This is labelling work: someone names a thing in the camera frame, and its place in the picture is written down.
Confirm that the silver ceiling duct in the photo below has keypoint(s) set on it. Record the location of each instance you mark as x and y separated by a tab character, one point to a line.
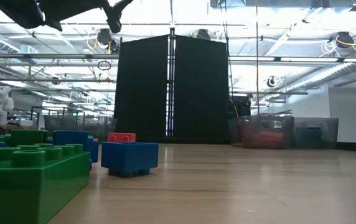
336	74

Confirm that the background wooden table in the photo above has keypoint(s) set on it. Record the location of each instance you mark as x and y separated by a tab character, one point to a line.
16	128

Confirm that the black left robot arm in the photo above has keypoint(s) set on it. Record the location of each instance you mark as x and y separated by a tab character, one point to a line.
25	12

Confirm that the black equipment box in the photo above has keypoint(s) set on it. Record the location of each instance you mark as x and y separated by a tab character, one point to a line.
241	107

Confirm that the clear grey plastic bin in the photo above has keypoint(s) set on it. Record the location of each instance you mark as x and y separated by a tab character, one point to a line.
327	130
259	124
72	124

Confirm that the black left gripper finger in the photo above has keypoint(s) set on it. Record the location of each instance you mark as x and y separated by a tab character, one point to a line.
114	21
124	4

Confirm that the grey horizontal ceiling rail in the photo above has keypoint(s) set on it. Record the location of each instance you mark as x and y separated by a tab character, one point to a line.
305	59

